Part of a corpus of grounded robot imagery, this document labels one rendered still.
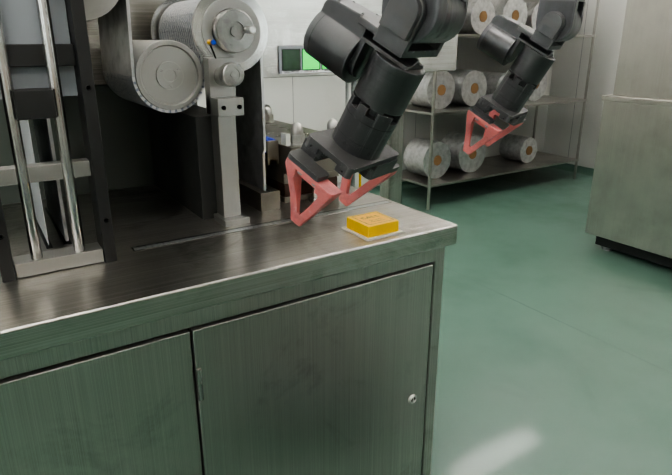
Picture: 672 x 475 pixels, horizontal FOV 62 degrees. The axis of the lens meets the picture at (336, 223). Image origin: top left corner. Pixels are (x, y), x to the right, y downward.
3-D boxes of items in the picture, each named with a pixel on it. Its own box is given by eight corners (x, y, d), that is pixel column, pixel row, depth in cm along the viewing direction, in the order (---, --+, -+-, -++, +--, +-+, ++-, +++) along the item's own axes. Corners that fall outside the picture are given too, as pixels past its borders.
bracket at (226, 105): (226, 228, 106) (215, 58, 96) (213, 219, 111) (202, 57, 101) (251, 224, 108) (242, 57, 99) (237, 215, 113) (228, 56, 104)
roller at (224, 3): (204, 64, 102) (199, -4, 98) (161, 60, 122) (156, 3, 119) (262, 63, 108) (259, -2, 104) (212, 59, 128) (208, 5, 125)
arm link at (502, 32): (567, 18, 88) (580, 19, 94) (507, -18, 91) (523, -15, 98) (522, 85, 94) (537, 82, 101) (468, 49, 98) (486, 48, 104)
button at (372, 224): (368, 239, 100) (368, 226, 99) (346, 228, 105) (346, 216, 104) (399, 232, 103) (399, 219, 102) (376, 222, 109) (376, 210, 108)
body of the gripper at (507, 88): (475, 104, 99) (498, 67, 95) (495, 100, 107) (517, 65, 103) (505, 125, 97) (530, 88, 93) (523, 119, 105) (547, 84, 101)
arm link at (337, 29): (426, 1, 48) (465, 5, 55) (331, -61, 52) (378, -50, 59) (366, 118, 55) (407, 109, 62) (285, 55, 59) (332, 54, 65)
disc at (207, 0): (195, 74, 102) (188, -15, 97) (194, 74, 102) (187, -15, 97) (269, 71, 109) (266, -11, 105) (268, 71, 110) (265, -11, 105)
